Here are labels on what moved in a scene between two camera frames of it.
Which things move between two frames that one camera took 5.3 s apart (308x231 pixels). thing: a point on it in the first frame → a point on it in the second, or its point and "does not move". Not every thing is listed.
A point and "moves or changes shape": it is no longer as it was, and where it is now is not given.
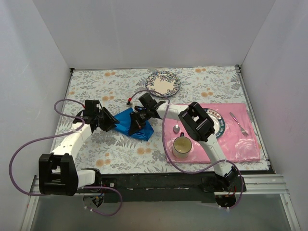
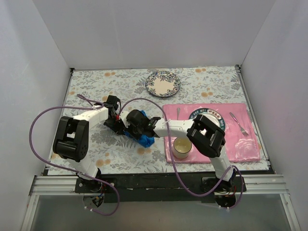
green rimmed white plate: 219,123 does not move
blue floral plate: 164,82 does not move
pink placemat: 234,134 does not move
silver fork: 244,133 does not move
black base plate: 162,186 does not move
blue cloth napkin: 124,123 moves or changes shape
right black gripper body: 136,121 → 131,131
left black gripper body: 106,119 → 115,125
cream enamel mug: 182,147 does not move
